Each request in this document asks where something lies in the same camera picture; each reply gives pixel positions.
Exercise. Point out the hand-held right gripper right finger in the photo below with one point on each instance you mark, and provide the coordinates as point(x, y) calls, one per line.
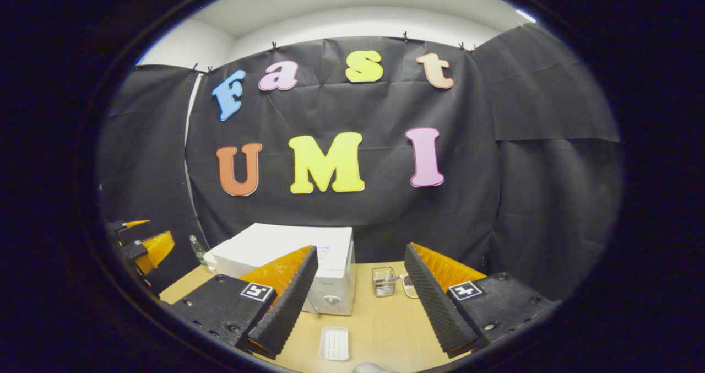
point(435, 301)

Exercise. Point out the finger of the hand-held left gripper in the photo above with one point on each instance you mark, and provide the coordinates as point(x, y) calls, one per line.
point(126, 225)
point(151, 249)

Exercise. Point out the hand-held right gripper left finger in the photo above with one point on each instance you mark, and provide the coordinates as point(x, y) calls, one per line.
point(289, 301)

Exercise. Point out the white microwave oven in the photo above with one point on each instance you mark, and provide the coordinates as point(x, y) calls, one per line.
point(275, 241)

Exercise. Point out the white divided grain dish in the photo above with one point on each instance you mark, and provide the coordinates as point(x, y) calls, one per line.
point(408, 287)

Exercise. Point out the clear plastic water bottle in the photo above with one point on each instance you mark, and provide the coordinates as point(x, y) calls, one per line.
point(196, 250)

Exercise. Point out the metal mesh basket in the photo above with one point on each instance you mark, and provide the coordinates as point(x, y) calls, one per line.
point(384, 285)

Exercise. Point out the white rectangular tray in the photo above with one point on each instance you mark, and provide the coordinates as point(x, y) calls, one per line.
point(334, 344)

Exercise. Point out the white rounded object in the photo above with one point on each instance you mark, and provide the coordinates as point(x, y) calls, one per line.
point(370, 368)

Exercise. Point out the black backdrop cloth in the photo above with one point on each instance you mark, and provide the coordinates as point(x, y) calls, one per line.
point(385, 114)

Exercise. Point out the row of black cloth clips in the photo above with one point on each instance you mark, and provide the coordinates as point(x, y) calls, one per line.
point(274, 47)

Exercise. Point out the ceiling light panel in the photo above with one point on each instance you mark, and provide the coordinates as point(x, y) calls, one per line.
point(526, 16)

